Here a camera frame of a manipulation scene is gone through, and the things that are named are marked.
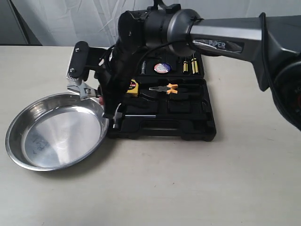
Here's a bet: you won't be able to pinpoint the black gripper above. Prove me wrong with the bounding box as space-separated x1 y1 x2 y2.
96 44 141 119

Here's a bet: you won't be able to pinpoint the adjustable wrench black handle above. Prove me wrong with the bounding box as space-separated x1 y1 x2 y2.
67 80 98 100

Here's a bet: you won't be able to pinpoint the black plastic tool case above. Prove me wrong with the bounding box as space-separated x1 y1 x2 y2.
108 49 216 141

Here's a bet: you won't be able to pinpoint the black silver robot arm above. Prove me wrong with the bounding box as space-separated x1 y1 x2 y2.
98 0 301 128

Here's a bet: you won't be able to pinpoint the steel claw hammer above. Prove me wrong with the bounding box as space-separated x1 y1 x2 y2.
112 110 210 129

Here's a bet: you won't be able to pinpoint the yellow tape measure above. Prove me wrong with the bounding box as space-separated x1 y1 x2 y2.
127 79 139 97

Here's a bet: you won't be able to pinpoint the clear tester screwdriver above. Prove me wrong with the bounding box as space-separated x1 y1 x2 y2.
141 61 146 74

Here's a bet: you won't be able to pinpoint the round steel tray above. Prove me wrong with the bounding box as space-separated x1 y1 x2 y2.
5 93 109 171

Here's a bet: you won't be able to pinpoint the electrical tape roll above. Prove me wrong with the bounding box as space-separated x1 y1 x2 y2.
154 63 171 74

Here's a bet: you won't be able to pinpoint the white backdrop curtain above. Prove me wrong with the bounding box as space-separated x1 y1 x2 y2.
12 0 301 47

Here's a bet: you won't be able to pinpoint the yellow black screwdriver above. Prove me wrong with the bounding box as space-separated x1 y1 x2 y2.
191 54 198 74
182 57 189 73

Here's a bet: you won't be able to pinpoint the orange handled pliers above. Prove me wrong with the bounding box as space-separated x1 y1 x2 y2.
148 82 200 95

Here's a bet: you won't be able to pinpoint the dark vertical post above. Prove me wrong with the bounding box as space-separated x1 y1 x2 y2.
8 0 42 46

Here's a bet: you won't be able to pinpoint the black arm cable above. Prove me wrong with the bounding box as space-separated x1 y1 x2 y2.
101 14 283 109

